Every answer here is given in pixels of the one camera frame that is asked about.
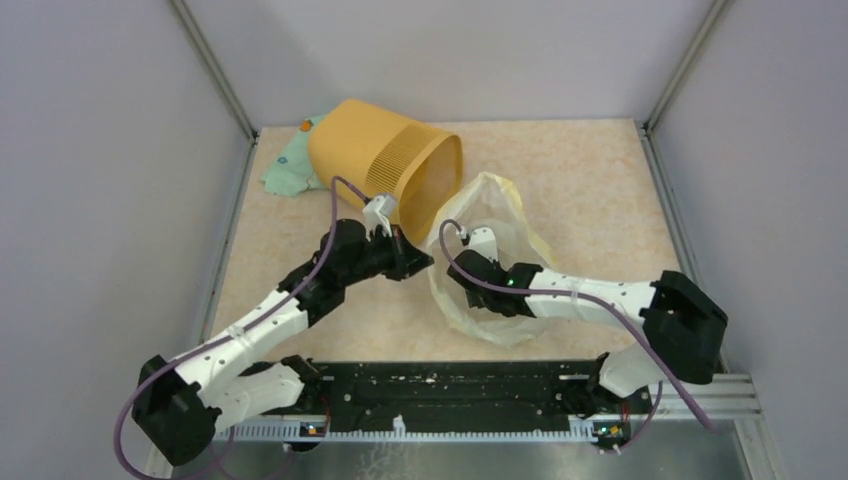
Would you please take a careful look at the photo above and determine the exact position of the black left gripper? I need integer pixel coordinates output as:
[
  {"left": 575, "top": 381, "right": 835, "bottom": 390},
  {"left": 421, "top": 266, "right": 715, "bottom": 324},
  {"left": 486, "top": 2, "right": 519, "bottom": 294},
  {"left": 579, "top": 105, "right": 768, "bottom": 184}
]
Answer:
[{"left": 341, "top": 223, "right": 434, "bottom": 287}]

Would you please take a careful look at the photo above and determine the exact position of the translucent yellowish trash bag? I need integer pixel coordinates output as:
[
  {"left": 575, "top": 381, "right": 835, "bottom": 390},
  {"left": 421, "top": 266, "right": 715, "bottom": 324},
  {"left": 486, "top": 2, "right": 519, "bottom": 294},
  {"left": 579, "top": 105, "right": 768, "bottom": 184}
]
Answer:
[{"left": 424, "top": 172, "right": 556, "bottom": 347}]

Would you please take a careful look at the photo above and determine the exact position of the orange plastic trash bin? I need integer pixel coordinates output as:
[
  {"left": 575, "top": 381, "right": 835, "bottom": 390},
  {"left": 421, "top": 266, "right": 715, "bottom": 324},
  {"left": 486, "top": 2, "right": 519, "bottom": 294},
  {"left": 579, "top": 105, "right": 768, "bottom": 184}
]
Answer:
[{"left": 307, "top": 98, "right": 464, "bottom": 244}]

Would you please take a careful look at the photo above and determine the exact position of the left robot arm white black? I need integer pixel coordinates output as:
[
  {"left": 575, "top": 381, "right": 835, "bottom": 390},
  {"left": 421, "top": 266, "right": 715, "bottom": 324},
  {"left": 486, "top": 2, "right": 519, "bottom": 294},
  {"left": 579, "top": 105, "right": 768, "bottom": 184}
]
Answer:
[{"left": 131, "top": 219, "right": 434, "bottom": 466}]

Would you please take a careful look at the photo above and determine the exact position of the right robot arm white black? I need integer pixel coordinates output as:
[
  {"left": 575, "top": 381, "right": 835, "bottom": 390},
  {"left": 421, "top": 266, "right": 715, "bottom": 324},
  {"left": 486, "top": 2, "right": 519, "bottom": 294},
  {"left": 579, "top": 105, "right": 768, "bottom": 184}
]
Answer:
[{"left": 448, "top": 249, "right": 728, "bottom": 427}]

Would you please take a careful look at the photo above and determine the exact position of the green patterned cloth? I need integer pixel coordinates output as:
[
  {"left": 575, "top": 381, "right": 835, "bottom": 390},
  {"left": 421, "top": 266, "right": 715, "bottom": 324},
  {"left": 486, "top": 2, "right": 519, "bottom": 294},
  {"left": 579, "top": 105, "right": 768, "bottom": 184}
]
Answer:
[{"left": 261, "top": 115, "right": 327, "bottom": 197}]

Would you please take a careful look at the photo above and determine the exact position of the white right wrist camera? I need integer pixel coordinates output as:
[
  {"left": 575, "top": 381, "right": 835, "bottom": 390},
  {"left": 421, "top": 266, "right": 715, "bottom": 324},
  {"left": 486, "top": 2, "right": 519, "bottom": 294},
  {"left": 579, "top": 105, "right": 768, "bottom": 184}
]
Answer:
[{"left": 459, "top": 226, "right": 499, "bottom": 263}]

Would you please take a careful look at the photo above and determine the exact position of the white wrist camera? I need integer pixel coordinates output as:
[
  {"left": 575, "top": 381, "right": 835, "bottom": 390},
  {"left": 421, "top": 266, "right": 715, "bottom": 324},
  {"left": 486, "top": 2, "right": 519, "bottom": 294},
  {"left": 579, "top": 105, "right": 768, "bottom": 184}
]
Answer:
[
  {"left": 459, "top": 226, "right": 499, "bottom": 263},
  {"left": 362, "top": 193, "right": 398, "bottom": 237}
]

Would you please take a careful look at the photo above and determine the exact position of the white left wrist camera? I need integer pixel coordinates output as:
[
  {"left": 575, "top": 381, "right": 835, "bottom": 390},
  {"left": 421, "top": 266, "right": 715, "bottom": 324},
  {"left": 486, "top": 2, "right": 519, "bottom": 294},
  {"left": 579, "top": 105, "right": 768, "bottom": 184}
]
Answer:
[{"left": 362, "top": 193, "right": 398, "bottom": 237}]

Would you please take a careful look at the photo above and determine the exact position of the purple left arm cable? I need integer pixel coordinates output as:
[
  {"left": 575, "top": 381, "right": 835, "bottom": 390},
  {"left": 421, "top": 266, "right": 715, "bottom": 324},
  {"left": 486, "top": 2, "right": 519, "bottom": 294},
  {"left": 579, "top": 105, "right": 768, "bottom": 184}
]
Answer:
[{"left": 113, "top": 176, "right": 380, "bottom": 480}]

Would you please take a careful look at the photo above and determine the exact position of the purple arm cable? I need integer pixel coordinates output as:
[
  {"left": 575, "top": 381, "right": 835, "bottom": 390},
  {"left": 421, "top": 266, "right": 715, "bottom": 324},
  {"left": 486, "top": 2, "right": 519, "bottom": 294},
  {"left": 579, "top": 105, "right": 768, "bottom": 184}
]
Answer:
[
  {"left": 113, "top": 176, "right": 380, "bottom": 480},
  {"left": 438, "top": 219, "right": 723, "bottom": 435}
]

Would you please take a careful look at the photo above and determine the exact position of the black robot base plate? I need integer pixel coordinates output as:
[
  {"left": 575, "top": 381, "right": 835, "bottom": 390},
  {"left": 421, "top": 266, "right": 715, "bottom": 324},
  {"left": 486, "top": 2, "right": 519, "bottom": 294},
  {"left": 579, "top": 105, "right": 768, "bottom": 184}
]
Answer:
[{"left": 260, "top": 360, "right": 651, "bottom": 434}]

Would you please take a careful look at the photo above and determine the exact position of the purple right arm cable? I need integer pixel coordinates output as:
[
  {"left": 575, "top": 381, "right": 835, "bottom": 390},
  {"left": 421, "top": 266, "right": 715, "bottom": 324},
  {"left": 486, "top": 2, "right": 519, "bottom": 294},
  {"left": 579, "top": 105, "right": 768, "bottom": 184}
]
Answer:
[{"left": 438, "top": 219, "right": 723, "bottom": 435}]

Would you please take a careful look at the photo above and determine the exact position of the grey slotted cable duct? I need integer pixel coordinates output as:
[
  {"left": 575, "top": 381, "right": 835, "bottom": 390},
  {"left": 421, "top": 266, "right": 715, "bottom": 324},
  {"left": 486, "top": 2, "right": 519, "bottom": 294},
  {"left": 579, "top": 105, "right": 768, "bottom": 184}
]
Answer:
[{"left": 215, "top": 416, "right": 598, "bottom": 444}]

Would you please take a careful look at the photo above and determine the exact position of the left aluminium frame post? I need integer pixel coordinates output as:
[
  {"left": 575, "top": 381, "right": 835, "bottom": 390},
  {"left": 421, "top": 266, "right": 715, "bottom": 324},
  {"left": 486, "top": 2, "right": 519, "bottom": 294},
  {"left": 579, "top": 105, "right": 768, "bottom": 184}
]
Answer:
[{"left": 167, "top": 0, "right": 258, "bottom": 143}]

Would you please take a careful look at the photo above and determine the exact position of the aluminium frame post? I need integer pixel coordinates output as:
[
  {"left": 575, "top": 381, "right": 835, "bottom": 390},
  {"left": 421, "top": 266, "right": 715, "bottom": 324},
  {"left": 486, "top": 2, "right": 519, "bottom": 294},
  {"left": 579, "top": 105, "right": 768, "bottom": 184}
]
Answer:
[
  {"left": 642, "top": 0, "right": 734, "bottom": 137},
  {"left": 167, "top": 0, "right": 258, "bottom": 143}
]

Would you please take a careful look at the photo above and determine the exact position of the right aluminium frame post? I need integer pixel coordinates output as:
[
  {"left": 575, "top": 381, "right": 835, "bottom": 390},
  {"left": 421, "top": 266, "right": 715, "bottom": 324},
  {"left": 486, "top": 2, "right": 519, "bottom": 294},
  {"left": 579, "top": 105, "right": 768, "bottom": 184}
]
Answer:
[{"left": 642, "top": 0, "right": 734, "bottom": 137}]

